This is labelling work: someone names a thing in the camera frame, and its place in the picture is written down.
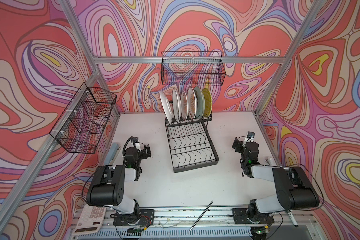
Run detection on black rimmed lettered plate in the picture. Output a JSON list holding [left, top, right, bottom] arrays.
[[159, 91, 172, 124]]

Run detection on yellow striped plate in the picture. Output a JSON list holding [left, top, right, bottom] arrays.
[[202, 88, 213, 118]]

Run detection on pale green flower plate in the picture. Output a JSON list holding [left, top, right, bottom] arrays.
[[194, 87, 205, 119]]

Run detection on white plate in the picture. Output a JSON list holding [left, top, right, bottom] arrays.
[[172, 88, 181, 122]]

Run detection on orange sunburst plate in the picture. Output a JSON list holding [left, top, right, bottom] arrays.
[[187, 87, 197, 120], [181, 91, 188, 121]]

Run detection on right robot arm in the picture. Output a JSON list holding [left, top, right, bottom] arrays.
[[232, 137, 320, 222]]

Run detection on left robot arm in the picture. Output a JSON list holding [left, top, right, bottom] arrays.
[[86, 145, 152, 218]]

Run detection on light blue sponge block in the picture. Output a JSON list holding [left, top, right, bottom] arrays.
[[105, 143, 120, 165]]

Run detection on small white table clip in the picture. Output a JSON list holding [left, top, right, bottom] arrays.
[[266, 157, 276, 166]]

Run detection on metal rod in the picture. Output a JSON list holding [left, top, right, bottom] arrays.
[[189, 201, 214, 232]]

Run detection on black marker pen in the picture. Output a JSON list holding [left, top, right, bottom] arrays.
[[287, 210, 299, 228]]

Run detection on white calculator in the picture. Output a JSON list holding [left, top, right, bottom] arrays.
[[73, 205, 106, 236]]

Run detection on black wire dish rack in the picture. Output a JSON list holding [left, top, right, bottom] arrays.
[[165, 115, 219, 173]]

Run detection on left wall wire basket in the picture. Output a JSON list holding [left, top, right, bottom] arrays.
[[50, 83, 117, 154]]

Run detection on wall wire basket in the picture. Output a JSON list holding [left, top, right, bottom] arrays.
[[50, 83, 117, 154], [161, 50, 226, 86]]

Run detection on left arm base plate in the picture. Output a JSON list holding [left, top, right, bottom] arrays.
[[112, 209, 155, 227]]

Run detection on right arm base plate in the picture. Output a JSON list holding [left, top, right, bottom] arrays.
[[232, 208, 275, 225]]

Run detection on back wall wire basket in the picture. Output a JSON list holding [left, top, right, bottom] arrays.
[[161, 50, 226, 86]]

